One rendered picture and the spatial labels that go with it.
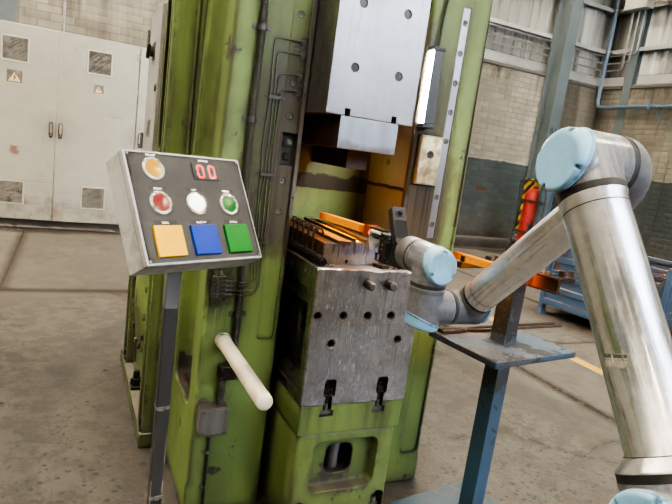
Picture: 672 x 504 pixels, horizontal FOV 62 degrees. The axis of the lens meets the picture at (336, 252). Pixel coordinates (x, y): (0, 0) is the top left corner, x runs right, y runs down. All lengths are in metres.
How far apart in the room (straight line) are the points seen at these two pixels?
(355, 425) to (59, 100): 5.49
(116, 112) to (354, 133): 5.27
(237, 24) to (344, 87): 0.35
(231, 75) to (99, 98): 5.12
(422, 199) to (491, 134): 7.67
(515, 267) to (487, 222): 8.49
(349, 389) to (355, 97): 0.91
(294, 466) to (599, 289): 1.22
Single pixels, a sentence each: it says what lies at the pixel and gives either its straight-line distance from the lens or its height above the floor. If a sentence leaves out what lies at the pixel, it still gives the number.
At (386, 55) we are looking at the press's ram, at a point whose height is 1.56.
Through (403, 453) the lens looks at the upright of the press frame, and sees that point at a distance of 2.37.
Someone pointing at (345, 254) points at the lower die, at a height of 0.95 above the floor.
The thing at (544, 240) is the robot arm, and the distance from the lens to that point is 1.29.
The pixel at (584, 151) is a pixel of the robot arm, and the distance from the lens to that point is 1.04.
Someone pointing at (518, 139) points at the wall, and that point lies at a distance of 10.04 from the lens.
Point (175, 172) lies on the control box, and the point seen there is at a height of 1.16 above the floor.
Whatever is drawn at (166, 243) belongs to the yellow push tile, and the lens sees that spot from 1.32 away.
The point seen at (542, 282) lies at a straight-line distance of 1.73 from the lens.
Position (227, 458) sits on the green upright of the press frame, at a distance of 2.06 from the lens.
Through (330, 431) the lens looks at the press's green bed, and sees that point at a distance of 1.90.
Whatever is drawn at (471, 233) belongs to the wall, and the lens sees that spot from 9.67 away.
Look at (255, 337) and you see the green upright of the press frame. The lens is 1.88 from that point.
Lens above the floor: 1.26
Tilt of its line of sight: 10 degrees down
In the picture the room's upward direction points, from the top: 8 degrees clockwise
